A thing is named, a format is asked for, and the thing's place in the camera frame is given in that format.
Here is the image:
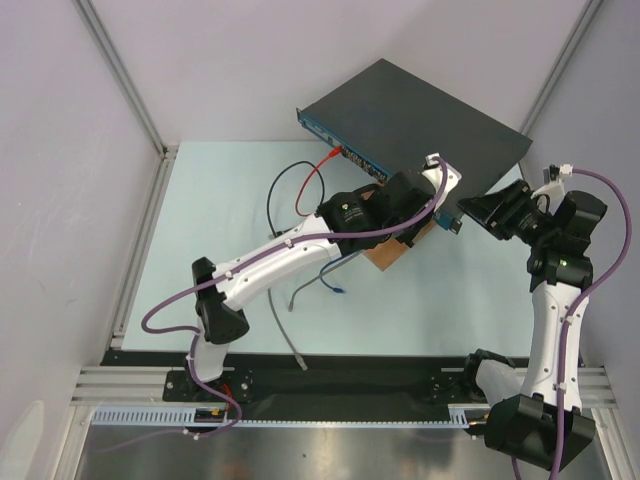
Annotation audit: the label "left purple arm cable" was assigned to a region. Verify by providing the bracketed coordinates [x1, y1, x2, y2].
[142, 154, 447, 441]

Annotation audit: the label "long grey ethernet cable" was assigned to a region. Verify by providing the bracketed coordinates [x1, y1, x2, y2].
[267, 227, 309, 371]

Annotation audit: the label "wooden board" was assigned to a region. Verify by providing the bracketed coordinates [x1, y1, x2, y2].
[363, 220, 436, 271]

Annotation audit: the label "black blue network switch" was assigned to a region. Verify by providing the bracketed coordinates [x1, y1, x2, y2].
[297, 59, 532, 233]

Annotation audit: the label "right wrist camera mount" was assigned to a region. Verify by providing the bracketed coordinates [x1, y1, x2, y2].
[531, 163, 573, 201]

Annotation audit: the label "red ethernet cable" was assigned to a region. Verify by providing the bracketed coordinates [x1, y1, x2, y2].
[294, 145, 346, 217]

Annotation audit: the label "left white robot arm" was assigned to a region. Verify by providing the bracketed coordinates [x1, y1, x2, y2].
[184, 166, 457, 400]

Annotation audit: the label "right aluminium frame post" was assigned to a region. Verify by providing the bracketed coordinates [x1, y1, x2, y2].
[519, 0, 604, 136]

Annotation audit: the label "black ethernet cable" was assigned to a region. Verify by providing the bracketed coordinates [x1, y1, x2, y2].
[264, 159, 329, 239]

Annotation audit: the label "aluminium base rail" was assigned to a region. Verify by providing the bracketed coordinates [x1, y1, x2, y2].
[69, 364, 174, 407]

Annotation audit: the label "short grey ethernet cable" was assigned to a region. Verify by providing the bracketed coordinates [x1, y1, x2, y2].
[288, 277, 321, 312]

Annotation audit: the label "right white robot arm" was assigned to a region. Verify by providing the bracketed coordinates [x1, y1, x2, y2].
[458, 180, 607, 476]

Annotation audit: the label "aluminium frame post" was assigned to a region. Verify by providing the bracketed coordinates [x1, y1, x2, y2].
[72, 0, 169, 159]
[519, 0, 604, 136]

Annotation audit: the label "white slotted cable duct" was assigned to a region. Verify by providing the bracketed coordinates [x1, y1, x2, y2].
[92, 405, 241, 427]

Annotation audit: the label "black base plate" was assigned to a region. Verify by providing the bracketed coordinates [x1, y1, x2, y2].
[102, 351, 485, 423]

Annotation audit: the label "blue ethernet cable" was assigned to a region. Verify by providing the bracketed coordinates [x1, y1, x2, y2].
[317, 257, 347, 296]

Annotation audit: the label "left aluminium frame post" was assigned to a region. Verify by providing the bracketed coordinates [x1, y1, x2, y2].
[72, 0, 169, 159]

